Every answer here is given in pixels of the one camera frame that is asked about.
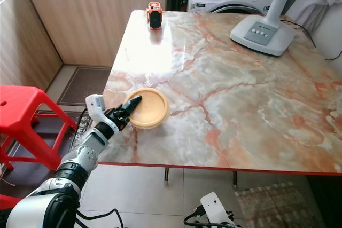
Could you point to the brown floor mat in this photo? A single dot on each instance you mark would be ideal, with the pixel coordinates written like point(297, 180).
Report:
point(85, 85)

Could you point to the red plastic stool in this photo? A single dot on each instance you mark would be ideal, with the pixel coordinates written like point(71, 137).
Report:
point(26, 108)
point(6, 201)

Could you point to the metal table leg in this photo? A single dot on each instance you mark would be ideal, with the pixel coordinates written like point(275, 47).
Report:
point(234, 178)
point(166, 174)

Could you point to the orange black small device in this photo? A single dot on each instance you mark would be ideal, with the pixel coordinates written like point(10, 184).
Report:
point(155, 16)

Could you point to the round tan plastic plate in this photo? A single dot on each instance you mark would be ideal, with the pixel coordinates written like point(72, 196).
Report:
point(150, 108)

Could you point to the white standing fan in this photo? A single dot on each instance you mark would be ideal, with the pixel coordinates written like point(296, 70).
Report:
point(262, 31)

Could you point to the black white power strip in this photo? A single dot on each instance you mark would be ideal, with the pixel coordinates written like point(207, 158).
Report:
point(82, 127)

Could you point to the patterned beige rug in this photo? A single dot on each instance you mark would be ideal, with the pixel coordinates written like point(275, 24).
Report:
point(272, 204)

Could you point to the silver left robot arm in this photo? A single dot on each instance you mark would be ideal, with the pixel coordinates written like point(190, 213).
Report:
point(85, 156)

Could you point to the white cloth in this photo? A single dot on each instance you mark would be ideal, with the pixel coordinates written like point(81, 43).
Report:
point(315, 4)

